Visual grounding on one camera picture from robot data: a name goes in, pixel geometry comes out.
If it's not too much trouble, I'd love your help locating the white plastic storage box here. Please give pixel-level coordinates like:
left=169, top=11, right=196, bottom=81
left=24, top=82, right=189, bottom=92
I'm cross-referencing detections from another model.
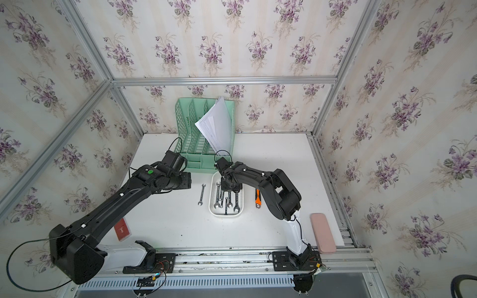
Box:
left=208, top=171, right=245, bottom=218

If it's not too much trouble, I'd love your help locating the orange handled adjustable wrench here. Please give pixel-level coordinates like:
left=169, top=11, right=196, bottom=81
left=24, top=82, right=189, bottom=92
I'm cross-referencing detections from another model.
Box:
left=255, top=189, right=262, bottom=209

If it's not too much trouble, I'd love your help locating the small silver wrench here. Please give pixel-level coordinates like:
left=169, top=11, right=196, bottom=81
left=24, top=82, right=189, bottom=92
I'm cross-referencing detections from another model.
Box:
left=198, top=184, right=206, bottom=206

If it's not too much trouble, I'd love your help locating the silver combination wrench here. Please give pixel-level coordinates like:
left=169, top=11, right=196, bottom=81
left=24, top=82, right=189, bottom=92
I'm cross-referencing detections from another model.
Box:
left=213, top=182, right=221, bottom=209

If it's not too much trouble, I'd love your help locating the large silver wrench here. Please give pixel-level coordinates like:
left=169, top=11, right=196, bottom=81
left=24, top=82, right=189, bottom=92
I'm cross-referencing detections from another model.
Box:
left=234, top=192, right=240, bottom=214

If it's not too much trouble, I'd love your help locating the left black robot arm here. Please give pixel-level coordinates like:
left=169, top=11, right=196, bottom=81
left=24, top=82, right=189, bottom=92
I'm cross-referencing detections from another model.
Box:
left=48, top=150, right=191, bottom=284

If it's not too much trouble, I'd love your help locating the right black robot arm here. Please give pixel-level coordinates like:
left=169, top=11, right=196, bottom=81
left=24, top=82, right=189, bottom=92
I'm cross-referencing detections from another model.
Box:
left=215, top=158, right=321, bottom=272

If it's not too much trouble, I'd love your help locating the tiny silver wrench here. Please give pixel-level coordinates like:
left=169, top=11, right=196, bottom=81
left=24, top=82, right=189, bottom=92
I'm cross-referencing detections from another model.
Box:
left=224, top=197, right=228, bottom=216

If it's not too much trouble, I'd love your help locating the silver wrench in box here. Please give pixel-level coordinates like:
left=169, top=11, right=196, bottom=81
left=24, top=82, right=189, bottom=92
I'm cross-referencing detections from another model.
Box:
left=227, top=191, right=233, bottom=209

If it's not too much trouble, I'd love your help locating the green file organizer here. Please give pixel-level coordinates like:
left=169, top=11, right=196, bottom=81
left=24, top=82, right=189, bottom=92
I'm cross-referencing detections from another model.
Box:
left=175, top=98, right=219, bottom=174

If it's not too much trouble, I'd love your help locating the white paper stack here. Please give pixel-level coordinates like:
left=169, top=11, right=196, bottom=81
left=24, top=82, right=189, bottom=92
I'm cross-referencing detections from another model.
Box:
left=195, top=97, right=233, bottom=154

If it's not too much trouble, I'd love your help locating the red card package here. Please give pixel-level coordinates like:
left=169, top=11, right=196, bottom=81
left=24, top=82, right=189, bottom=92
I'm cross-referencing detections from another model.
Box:
left=114, top=218, right=131, bottom=242

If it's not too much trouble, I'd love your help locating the small circuit board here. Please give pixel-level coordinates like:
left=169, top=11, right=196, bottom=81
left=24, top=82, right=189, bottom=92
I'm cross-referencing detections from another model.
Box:
left=136, top=276, right=156, bottom=288

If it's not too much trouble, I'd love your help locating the pink case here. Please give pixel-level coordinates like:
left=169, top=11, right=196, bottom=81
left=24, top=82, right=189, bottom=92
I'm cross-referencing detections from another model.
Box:
left=310, top=213, right=337, bottom=254

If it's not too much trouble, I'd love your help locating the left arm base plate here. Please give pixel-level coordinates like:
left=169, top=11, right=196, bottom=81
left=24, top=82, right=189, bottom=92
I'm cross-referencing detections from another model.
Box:
left=122, top=240, right=176, bottom=274

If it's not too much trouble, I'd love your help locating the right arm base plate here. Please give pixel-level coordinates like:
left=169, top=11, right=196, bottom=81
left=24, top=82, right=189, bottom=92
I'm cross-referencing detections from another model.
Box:
left=271, top=247, right=322, bottom=271

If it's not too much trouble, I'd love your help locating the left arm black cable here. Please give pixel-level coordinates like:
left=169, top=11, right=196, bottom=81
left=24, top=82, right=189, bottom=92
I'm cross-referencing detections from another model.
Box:
left=5, top=238, right=73, bottom=293

